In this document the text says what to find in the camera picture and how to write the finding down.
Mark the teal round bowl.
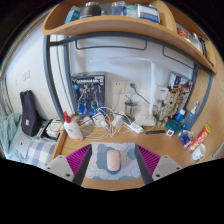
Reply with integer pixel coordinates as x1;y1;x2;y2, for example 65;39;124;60
165;119;182;135

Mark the white red-pump lotion bottle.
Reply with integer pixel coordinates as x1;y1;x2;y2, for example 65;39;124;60
63;110;84;142

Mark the black ruler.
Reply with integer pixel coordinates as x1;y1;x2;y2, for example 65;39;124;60
145;129;167;136

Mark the black bag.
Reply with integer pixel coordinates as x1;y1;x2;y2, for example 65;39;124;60
19;89;44;137

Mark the red chips can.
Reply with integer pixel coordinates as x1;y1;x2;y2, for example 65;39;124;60
188;123;212;153

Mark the white wall socket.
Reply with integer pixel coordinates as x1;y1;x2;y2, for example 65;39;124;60
110;79;126;95
124;80;141;95

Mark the white printed mug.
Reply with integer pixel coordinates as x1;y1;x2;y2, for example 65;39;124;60
192;143;207;162

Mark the white adapter box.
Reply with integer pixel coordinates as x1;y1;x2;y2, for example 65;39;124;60
111;111;126;130

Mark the small white box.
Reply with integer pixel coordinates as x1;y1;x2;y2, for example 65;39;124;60
153;85;170;101

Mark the grey coiled cable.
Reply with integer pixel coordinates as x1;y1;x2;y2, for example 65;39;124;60
78;119;102;140

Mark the blue checked bedding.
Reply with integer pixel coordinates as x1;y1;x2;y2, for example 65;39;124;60
25;138;58;170

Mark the large brown tree figure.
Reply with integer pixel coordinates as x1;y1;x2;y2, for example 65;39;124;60
164;90;180;121

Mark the grey blue-printed mouse pad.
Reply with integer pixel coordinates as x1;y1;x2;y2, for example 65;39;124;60
84;142;143;181

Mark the pink computer mouse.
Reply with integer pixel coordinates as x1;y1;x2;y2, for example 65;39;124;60
106;149;122;173

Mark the grey metal shelf frame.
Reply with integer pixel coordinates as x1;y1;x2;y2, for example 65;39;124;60
42;33;214;132

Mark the white power strip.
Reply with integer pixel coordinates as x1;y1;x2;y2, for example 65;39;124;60
129;121;145;135

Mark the colourful printed box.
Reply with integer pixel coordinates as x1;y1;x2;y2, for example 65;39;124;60
168;70;195;101

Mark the teal blanket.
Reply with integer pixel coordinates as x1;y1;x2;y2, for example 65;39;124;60
0;112;23;155

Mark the white wall switch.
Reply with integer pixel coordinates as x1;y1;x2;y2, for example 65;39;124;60
21;69;31;82

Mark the blue white-capped tube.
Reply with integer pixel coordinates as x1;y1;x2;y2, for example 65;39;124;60
175;108;187;124

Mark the white charging cable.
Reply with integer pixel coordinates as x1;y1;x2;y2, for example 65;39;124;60
94;106;118;138

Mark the wooden shelf unit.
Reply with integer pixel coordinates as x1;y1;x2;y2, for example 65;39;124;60
41;0;218;73

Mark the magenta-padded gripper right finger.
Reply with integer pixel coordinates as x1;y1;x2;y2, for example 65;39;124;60
134;144;184;185

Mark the dark green plug cable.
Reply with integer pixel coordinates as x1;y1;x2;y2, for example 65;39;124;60
129;82;151;105

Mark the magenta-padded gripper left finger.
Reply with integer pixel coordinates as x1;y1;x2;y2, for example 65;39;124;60
44;143;93;187

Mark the black adapter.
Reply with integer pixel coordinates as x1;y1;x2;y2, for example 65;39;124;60
123;113;133;125

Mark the metal cup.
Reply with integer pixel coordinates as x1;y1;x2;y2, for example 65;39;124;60
124;99;139;118

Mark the blue robot model kit box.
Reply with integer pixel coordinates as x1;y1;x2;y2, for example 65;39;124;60
70;71;107;118

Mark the blue spray bottle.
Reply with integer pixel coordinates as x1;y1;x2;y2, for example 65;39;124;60
181;100;200;131

